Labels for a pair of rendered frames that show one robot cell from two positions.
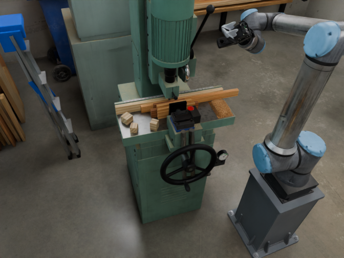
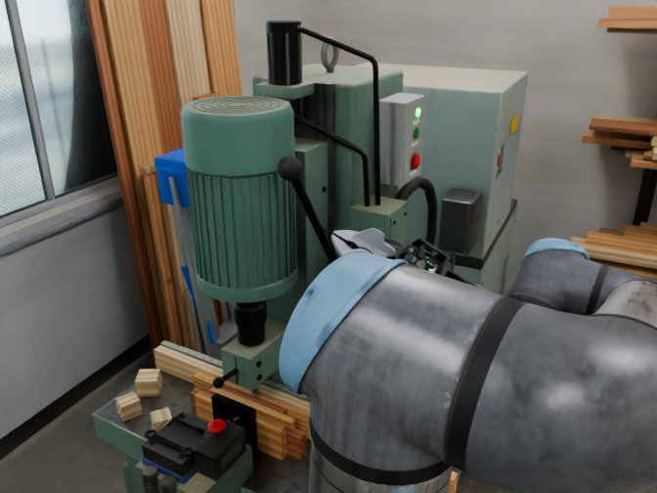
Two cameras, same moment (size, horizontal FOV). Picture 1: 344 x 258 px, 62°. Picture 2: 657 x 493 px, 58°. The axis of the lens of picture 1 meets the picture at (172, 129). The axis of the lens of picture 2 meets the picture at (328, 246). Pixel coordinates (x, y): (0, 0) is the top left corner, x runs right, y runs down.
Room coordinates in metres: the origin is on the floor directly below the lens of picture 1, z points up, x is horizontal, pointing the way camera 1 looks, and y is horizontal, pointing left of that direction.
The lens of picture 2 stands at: (0.68, -0.78, 1.68)
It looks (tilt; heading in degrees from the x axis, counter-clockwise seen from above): 24 degrees down; 49
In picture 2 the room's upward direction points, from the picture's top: straight up
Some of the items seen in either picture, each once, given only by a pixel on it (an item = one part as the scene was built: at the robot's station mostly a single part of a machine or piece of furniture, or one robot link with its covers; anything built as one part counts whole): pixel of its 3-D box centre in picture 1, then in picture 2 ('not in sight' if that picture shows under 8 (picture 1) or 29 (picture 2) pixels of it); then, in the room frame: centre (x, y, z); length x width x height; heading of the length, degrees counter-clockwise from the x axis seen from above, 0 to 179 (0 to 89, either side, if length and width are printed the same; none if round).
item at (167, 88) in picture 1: (168, 85); (260, 354); (1.20, 0.03, 1.03); 0.14 x 0.07 x 0.09; 19
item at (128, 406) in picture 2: (133, 127); (128, 406); (0.99, 0.19, 0.92); 0.04 x 0.03 x 0.04; 177
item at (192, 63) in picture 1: (186, 65); not in sight; (1.40, -0.07, 1.02); 0.09 x 0.07 x 0.12; 109
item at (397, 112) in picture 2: not in sight; (400, 139); (1.53, -0.01, 1.40); 0.10 x 0.06 x 0.16; 19
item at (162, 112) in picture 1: (175, 110); (240, 424); (1.12, -0.02, 0.93); 0.20 x 0.02 x 0.07; 109
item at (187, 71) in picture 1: (184, 71); not in sight; (1.34, -0.05, 1.02); 0.12 x 0.03 x 0.12; 19
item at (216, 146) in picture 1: (215, 154); not in sight; (1.13, -0.27, 0.58); 0.12 x 0.08 x 0.08; 19
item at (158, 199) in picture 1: (161, 155); not in sight; (1.29, 0.06, 0.36); 0.58 x 0.45 x 0.71; 19
